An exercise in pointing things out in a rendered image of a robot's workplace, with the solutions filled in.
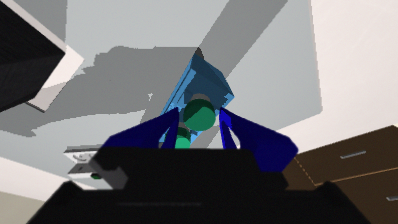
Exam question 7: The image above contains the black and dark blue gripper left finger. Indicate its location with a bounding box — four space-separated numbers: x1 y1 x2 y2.
100 107 179 148

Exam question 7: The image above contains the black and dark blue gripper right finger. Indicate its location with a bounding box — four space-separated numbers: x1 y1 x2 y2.
219 107 299 172

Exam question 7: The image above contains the blue tube rack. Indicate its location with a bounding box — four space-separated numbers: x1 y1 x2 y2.
160 53 235 123

